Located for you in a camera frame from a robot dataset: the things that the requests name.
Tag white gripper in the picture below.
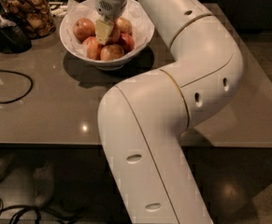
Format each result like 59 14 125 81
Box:
95 0 127 45

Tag red apple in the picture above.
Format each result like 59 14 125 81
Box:
118 33 135 53
107 25 121 44
73 18 95 42
82 36 103 61
100 44 124 62
116 17 132 35

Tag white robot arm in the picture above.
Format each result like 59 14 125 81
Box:
96 0 243 224

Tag white paper bowl liner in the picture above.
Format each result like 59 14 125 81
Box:
64 0 151 60

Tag white ceramic bowl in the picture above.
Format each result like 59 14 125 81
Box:
59 0 155 72

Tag glass jar of dried chips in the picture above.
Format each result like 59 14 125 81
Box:
0 0 55 39

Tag white sock right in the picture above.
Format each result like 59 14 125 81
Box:
33 161 54 207

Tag black appliance with handle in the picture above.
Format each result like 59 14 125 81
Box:
0 13 32 53

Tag black cable on table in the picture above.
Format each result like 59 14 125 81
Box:
0 68 35 105

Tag black cables on floor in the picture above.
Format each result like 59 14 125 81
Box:
0 193 80 224

